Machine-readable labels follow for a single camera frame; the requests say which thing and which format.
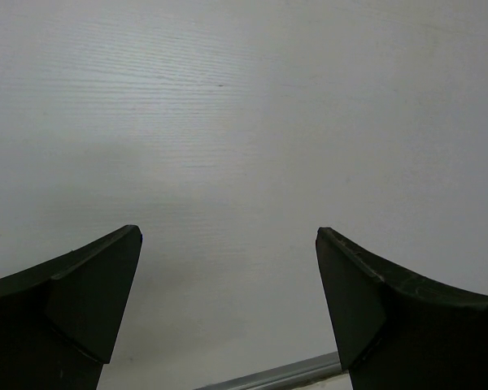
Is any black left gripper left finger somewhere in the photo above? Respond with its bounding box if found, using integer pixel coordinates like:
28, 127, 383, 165
0, 225, 143, 389

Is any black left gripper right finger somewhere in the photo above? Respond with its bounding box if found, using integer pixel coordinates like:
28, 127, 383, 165
316, 227, 488, 390

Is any aluminium table edge rail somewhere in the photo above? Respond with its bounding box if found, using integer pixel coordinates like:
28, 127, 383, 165
202, 352, 343, 390

